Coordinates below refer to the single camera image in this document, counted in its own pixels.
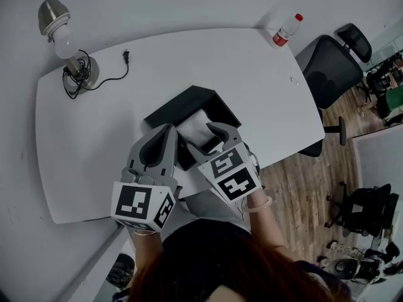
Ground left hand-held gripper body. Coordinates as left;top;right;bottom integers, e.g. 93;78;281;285
110;167;178;235

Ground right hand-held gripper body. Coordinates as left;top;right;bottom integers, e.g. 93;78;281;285
197;141;262;204

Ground white tissue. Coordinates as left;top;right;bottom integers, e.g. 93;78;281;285
175;110;222;157

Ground person's right forearm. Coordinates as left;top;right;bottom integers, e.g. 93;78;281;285
244;187;286;252

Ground person's left forearm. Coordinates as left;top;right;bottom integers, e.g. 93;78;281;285
127;230;165;278

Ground black tissue box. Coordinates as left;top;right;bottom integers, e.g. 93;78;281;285
144;86;242;172

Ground pale thick bangle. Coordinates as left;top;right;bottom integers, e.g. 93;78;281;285
244;196;273;214

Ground person's grey trousers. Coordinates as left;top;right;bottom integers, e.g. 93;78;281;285
161;187;253;242

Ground person's dark top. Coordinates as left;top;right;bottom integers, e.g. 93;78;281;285
112;221;351;302

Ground black waste bin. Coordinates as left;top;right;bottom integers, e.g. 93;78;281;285
105;252;136;288

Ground clear bottle with red cap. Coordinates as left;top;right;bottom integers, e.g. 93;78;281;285
272;13;304;48

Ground black mesh office chair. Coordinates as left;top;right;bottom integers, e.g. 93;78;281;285
294;23;373;159

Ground black swivel chair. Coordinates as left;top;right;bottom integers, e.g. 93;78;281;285
355;60;403;106
324;182;400;238

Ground pale framed board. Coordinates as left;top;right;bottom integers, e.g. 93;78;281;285
351;125;403;189

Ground silver desk lamp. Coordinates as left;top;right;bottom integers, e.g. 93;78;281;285
37;0;100;92

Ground black lamp power cable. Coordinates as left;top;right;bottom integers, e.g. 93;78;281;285
62;49;130;100

